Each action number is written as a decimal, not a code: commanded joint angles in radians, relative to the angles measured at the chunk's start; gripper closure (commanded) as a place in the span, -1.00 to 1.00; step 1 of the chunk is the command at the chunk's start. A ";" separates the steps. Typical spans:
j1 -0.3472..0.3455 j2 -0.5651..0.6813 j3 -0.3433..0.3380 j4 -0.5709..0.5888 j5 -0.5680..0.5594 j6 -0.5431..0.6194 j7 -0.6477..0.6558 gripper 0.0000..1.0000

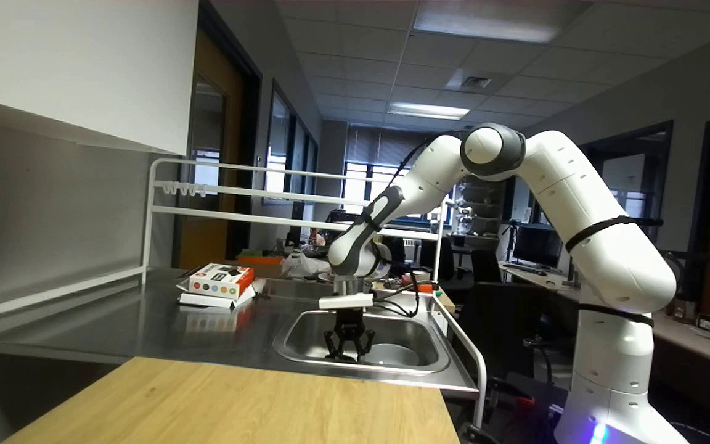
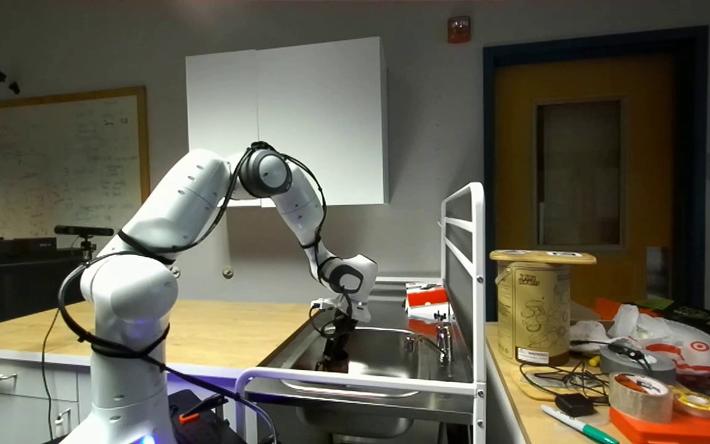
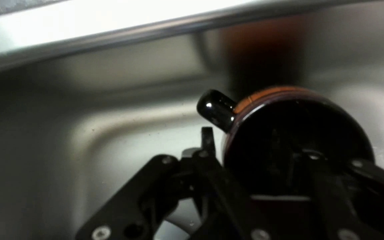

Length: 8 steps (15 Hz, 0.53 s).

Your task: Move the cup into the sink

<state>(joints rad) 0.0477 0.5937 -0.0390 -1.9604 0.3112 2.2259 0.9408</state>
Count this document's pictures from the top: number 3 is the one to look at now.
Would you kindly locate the stainless steel counter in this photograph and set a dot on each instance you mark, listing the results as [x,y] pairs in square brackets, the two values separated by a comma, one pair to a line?
[45,31]

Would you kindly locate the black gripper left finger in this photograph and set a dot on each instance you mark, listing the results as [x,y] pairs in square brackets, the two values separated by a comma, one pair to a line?
[156,200]

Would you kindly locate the stainless steel sink basin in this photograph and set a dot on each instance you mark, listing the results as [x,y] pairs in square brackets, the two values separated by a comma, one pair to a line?
[89,134]

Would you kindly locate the brown ceramic mug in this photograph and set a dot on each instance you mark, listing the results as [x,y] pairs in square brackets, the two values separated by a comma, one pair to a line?
[262,134]

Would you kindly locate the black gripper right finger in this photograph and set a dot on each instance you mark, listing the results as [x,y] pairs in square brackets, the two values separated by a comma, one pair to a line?
[360,204]

